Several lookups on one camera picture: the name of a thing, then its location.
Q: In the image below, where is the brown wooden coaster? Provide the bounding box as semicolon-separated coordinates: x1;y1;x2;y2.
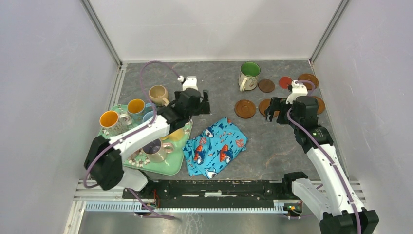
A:
234;99;256;119
298;73;319;91
259;99;271;117
313;96;326;115

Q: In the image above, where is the dark brown round coaster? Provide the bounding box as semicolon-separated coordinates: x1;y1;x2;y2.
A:
258;79;276;93

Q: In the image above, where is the beige mug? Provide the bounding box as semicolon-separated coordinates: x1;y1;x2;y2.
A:
149;85;169;106

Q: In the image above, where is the red round coaster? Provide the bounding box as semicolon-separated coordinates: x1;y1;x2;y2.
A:
279;77;293;89

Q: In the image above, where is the yellow mug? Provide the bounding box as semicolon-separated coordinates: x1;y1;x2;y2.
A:
160;128;185;142

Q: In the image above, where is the green inside floral mug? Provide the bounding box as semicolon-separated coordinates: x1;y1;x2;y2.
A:
238;62;261;92

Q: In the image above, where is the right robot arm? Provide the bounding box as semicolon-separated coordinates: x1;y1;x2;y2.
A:
264;96;379;234

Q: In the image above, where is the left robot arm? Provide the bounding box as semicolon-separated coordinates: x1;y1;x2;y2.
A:
83;88;210;199

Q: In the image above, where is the small cup orange inside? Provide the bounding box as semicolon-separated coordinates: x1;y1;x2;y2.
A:
127;99;146;118

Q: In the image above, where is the floral cup orange inside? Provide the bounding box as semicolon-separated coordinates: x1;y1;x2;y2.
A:
99;111;132;136

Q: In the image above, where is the light blue mug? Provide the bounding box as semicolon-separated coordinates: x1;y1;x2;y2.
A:
142;103;157;123

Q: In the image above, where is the blue shark print cloth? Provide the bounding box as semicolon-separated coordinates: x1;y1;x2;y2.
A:
183;117;248;179

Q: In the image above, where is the green floral tray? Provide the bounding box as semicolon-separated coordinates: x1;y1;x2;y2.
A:
111;104;193;176

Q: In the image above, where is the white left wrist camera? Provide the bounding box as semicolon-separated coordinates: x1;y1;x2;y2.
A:
177;75;199;91

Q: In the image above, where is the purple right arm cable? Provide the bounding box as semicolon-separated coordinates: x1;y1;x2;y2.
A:
286;80;363;234

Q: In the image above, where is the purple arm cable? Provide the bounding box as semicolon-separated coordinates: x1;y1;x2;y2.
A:
286;80;363;234
83;60;181;220

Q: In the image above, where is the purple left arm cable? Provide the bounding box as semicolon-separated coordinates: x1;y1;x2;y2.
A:
83;60;181;220

